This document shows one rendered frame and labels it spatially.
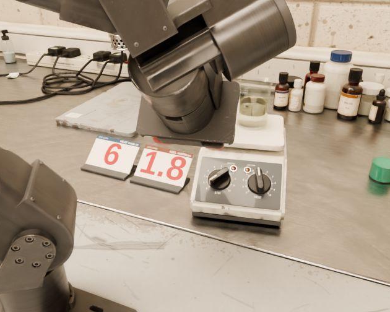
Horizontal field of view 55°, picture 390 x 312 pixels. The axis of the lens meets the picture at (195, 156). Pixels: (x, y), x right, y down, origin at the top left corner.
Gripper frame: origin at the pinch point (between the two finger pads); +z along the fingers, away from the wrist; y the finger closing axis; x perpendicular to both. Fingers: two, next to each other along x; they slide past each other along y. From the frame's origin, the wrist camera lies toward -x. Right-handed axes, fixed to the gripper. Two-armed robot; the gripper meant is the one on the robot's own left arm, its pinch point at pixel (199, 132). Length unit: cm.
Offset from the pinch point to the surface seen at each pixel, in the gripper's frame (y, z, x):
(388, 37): -35, 44, -40
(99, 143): 20.8, 16.3, -0.5
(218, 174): -2.4, 5.7, 4.2
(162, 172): 7.7, 13.8, 3.7
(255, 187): -7.6, 6.8, 5.3
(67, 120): 34.3, 27.5, -7.4
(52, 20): 66, 59, -50
